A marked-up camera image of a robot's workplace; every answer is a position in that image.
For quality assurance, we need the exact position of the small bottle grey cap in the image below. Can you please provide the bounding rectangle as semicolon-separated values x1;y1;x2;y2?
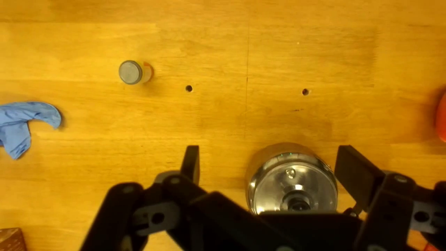
118;59;155;86

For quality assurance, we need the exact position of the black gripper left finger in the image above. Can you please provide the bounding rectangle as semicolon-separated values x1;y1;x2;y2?
79;144;281;251

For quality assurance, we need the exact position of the orange red tomato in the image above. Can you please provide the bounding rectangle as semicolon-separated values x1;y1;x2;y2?
434;88;446;145

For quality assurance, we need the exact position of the blue cloth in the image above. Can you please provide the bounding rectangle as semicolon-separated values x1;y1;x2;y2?
0;100;65;162

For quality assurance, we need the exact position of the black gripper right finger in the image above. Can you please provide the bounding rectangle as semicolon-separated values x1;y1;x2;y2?
334;144;446;251

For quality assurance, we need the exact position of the brown spice jar red cap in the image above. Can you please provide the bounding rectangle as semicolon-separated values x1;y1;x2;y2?
0;226;26;251

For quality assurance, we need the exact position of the round steel kettle lid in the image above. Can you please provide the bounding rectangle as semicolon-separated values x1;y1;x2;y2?
254;159;339;215

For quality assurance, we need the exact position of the stainless steel kettle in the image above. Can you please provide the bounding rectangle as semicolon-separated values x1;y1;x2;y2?
246;142;342;216

